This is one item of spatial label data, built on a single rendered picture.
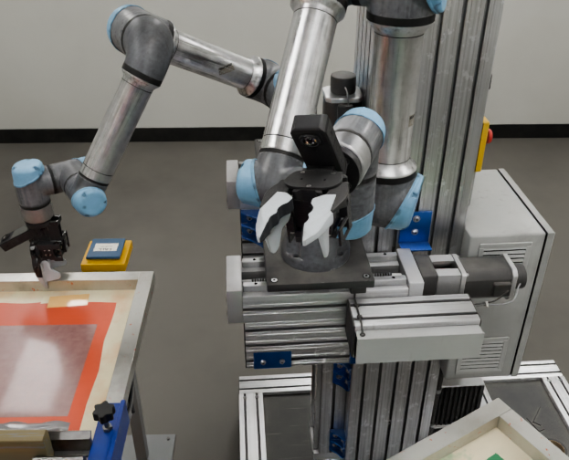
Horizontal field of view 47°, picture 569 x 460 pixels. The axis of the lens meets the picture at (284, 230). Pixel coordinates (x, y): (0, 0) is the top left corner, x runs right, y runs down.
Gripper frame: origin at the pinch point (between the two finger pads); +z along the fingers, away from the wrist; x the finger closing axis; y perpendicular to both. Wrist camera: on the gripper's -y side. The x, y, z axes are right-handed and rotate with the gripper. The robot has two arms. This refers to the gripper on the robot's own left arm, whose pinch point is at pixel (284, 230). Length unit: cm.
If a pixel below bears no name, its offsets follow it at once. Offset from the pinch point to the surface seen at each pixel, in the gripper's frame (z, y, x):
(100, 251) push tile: -75, 58, 94
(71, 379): -29, 62, 72
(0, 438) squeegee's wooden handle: -3, 53, 66
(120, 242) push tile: -82, 59, 91
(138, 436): -76, 140, 104
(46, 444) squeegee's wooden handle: -6, 56, 59
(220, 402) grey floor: -114, 157, 92
